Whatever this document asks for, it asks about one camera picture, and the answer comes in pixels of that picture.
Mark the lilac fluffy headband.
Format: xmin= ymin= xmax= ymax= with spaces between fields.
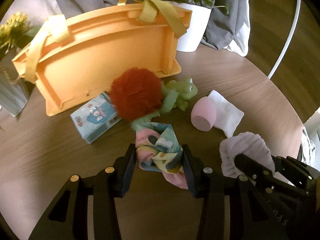
xmin=219 ymin=132 xmax=276 ymax=178

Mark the pastel patterned scrunchie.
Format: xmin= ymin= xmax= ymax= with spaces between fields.
xmin=135 ymin=122 xmax=188 ymax=189

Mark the green red furry plush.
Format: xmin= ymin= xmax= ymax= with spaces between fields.
xmin=108 ymin=68 xmax=178 ymax=131

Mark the white folded cloth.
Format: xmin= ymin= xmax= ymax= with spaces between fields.
xmin=208 ymin=90 xmax=244 ymax=138

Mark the pink sponge cup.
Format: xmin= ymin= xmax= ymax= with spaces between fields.
xmin=191 ymin=96 xmax=216 ymax=132

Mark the blue tissue pack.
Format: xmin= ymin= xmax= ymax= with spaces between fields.
xmin=70 ymin=92 xmax=121 ymax=144

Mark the green frog toy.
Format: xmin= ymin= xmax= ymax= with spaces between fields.
xmin=164 ymin=77 xmax=198 ymax=111

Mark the grey ribbed vase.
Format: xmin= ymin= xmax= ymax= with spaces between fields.
xmin=1 ymin=50 xmax=34 ymax=117

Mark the white plant pot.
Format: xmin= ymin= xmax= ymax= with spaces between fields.
xmin=171 ymin=2 xmax=211 ymax=53

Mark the orange plastic basket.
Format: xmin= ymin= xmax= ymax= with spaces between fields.
xmin=12 ymin=0 xmax=192 ymax=116

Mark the white hoop stand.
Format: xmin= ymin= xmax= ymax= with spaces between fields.
xmin=267 ymin=0 xmax=302 ymax=80

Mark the sunflower bouquet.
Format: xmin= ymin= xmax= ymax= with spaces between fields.
xmin=1 ymin=12 xmax=40 ymax=60

